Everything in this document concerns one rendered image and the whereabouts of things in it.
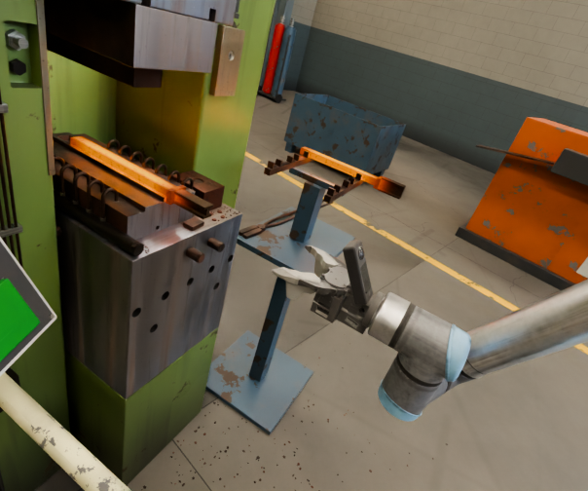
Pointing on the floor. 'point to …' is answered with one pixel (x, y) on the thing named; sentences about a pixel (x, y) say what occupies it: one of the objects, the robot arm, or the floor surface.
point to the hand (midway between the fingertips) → (291, 254)
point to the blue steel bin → (343, 132)
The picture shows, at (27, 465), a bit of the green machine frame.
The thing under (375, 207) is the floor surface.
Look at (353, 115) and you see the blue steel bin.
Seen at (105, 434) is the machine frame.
